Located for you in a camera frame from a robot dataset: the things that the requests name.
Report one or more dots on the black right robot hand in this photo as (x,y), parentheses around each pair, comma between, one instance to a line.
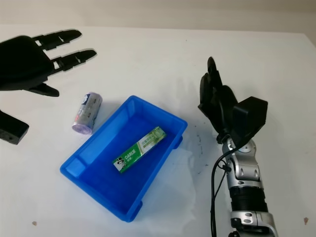
(217,103)

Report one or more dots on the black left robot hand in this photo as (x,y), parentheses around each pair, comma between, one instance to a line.
(22,64)

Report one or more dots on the green toothpaste box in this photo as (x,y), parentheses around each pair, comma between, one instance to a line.
(138,150)

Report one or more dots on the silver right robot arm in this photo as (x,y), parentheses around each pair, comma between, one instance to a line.
(247,170)

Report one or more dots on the blue plastic tray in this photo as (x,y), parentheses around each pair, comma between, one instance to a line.
(103,182)

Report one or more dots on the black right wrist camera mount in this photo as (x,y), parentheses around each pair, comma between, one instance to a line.
(251,118)

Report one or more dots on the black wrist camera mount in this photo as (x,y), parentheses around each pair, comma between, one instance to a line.
(12,129)
(251,118)

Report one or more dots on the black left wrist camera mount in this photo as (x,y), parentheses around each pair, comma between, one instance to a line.
(12,129)

